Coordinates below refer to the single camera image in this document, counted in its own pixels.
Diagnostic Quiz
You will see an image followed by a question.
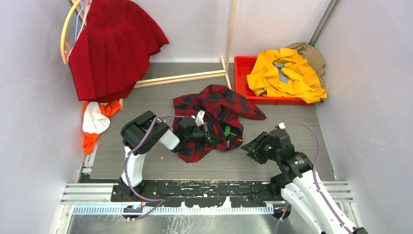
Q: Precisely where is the orange hanger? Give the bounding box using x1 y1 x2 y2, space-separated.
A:
59 0 80 64

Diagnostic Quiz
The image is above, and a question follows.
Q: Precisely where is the pink wire hanger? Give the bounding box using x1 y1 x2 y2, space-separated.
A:
66 0 92 62

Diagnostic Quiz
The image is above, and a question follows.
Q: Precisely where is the yellow garment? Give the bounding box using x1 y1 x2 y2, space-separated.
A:
246 48 327 104

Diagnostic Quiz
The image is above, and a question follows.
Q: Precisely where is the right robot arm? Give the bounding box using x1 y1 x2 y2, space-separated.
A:
241 128 367 234

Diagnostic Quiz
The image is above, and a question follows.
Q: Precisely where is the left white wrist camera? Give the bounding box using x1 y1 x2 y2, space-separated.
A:
192 110 205 127

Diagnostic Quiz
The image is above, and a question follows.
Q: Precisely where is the orange and white garment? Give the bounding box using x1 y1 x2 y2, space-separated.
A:
82 100 122 155

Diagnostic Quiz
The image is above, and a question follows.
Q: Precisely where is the green hanger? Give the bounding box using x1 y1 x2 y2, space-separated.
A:
224 125 244 142

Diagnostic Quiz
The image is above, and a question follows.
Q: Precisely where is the tan garment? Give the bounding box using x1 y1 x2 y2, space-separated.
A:
286 42 325 79

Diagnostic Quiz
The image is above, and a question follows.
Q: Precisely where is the light blue hanger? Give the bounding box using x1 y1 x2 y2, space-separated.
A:
75 0 86 42

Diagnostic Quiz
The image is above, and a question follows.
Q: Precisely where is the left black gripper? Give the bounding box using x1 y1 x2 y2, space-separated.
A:
184 122 224 147

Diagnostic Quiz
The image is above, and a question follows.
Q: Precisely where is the wooden clothes rack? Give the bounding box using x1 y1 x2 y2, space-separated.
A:
72 0 238 109

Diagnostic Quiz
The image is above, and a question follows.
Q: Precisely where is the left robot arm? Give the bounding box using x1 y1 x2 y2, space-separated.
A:
113 111 223 201

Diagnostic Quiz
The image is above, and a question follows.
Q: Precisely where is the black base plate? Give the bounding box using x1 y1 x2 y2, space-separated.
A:
111 179 302 208

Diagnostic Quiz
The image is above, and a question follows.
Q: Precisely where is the red skirt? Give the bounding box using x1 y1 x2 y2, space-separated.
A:
68 0 169 103

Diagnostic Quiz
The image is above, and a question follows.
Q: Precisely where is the dark plaid garment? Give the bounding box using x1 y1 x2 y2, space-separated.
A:
173 85 266 163

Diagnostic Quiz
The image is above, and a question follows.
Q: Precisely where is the red plastic bin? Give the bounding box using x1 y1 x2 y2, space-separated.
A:
234 56 313 106

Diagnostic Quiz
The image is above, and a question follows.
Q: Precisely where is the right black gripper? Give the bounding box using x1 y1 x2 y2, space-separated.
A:
241 131 281 164

